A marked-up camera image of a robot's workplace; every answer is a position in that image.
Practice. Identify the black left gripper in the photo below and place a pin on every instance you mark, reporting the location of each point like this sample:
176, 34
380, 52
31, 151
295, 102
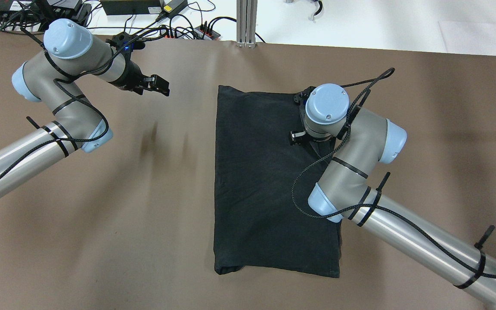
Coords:
129, 76

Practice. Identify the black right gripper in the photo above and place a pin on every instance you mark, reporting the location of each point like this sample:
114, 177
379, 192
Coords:
296, 137

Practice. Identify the black graphic t-shirt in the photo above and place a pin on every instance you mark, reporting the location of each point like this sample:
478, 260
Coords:
260, 191

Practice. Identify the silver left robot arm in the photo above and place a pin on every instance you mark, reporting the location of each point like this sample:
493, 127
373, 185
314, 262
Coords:
70, 51

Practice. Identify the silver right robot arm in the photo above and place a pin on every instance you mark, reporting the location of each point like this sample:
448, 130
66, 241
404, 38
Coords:
416, 170

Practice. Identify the grey power strip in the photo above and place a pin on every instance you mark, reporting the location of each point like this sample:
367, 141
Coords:
189, 33

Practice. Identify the metal reacher grabber tool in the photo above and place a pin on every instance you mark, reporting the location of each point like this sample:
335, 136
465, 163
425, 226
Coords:
311, 9

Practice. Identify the black electronics box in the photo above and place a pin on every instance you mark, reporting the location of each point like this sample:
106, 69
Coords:
36, 15

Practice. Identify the aluminium frame post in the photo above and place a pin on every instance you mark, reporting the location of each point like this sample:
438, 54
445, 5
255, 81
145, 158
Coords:
246, 16

